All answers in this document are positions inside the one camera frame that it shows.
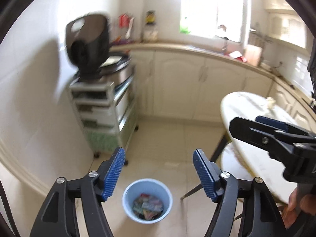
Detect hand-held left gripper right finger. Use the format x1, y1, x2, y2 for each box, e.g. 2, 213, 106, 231
192, 149, 287, 237

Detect glass jar with yellow lid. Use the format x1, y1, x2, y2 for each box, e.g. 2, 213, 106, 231
143, 10, 159, 42

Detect red plastic basin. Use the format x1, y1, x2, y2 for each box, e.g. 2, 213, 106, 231
228, 51, 247, 63

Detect black rice cooker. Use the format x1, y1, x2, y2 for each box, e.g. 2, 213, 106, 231
64, 12, 135, 90

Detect person's right hand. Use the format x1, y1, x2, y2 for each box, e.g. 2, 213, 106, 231
283, 187, 316, 224

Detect round marble table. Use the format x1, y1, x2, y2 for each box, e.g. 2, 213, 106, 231
181, 91, 316, 204

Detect light blue plastic bin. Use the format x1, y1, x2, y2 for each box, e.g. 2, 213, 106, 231
122, 178, 173, 224

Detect red hanging utensil holder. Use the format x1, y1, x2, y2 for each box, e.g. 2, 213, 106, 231
118, 13, 134, 39

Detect sink faucet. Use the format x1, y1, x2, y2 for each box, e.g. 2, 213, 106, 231
217, 25, 230, 55

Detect cream kitchen base cabinets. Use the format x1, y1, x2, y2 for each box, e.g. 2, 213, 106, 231
111, 41, 316, 135

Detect pile of colourful wrappers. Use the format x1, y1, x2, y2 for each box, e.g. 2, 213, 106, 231
133, 193, 164, 221

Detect wooden cutting board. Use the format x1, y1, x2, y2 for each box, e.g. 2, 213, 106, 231
245, 44, 262, 67

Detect cream wall cabinet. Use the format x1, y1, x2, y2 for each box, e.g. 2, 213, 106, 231
265, 6, 309, 49

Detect metal dish rack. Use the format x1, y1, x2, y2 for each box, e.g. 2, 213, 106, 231
249, 22, 271, 45

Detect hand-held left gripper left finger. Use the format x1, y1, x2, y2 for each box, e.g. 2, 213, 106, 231
30, 147, 126, 237

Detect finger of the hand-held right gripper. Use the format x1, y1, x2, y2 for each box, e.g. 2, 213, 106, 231
255, 115, 316, 137
229, 117, 297, 154

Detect kitchen window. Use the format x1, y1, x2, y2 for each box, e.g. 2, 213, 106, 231
177, 0, 248, 43

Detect white round stool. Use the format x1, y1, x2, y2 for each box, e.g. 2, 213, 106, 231
220, 141, 253, 179

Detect white rolling storage cart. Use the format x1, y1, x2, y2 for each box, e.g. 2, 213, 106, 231
69, 78, 139, 165

